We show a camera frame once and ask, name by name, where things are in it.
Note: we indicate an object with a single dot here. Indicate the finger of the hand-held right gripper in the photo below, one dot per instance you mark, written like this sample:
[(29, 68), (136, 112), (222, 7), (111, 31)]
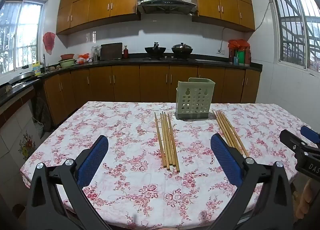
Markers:
[(310, 134), (290, 139)]

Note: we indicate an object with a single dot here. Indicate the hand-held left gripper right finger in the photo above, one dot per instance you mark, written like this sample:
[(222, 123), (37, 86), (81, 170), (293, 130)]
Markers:
[(225, 160)]

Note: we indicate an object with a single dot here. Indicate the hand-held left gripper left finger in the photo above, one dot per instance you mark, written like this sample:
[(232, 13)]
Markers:
[(92, 160)]

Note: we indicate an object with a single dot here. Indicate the green chopstick holder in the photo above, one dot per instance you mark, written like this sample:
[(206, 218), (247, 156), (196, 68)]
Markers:
[(195, 100)]

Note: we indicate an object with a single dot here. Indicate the person's right hand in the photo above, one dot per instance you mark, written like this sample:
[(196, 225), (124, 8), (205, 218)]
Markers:
[(306, 195)]

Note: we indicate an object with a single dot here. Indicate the floral tablecloth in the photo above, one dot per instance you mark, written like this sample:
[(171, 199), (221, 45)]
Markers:
[(125, 132)]

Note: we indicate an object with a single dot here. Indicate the wooden base cabinets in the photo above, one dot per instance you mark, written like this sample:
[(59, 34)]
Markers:
[(125, 82)]

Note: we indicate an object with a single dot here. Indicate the green carton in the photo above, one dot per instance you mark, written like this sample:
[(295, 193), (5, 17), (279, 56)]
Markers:
[(241, 57)]

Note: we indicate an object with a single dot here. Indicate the small blue box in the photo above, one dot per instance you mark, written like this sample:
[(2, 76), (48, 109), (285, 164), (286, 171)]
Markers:
[(236, 60)]

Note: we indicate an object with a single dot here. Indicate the black kitchen countertop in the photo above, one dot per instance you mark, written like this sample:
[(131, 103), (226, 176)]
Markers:
[(207, 62)]

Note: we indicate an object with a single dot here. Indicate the green basin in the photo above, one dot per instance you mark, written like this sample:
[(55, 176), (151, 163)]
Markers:
[(67, 63)]

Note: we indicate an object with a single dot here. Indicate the orange plastic bag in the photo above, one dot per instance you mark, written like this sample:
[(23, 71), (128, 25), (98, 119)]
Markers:
[(83, 58)]

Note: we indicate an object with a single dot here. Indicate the window with dark grille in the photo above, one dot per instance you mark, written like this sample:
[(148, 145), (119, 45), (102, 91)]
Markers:
[(290, 32)]

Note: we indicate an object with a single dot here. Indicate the yellow dish soap bottle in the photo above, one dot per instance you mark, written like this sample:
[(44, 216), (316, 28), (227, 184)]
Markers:
[(37, 69)]

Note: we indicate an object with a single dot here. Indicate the red basin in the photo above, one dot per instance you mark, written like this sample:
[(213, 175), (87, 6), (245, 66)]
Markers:
[(67, 56)]

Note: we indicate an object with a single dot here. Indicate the clear plastic jar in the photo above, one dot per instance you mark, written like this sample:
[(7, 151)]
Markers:
[(95, 52)]

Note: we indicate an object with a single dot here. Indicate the red bag over bottles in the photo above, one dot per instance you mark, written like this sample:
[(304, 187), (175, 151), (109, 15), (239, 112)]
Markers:
[(238, 44)]

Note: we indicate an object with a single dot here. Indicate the metal faucet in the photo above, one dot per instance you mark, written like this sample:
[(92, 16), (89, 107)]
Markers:
[(44, 62)]

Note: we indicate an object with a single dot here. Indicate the metal pan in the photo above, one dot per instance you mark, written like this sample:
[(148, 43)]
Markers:
[(22, 76)]

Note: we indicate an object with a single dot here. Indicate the dark cutting board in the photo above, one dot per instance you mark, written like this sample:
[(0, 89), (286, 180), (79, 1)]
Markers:
[(111, 51)]

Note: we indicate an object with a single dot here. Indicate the red bottle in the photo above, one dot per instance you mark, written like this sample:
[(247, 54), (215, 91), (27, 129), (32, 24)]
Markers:
[(126, 52)]

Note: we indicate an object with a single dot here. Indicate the gas stove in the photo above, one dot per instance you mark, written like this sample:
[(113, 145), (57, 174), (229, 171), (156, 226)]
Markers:
[(167, 58)]

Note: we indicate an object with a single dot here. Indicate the black pot with lid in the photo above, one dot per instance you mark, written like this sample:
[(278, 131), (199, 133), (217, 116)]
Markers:
[(182, 49)]

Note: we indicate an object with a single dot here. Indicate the black wok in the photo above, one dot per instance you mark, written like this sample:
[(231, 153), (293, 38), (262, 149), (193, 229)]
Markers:
[(155, 50)]

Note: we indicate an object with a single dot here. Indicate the red hanging plastic bag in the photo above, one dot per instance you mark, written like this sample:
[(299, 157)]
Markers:
[(48, 41)]

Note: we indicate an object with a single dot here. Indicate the white framed window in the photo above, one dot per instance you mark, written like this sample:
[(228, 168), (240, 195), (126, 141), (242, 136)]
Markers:
[(25, 32)]

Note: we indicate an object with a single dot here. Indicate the wall socket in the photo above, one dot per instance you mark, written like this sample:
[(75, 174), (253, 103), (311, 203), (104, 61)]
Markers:
[(221, 51)]

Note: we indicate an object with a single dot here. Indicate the wooden wall cabinets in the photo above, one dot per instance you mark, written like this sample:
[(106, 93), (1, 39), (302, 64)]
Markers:
[(100, 5)]

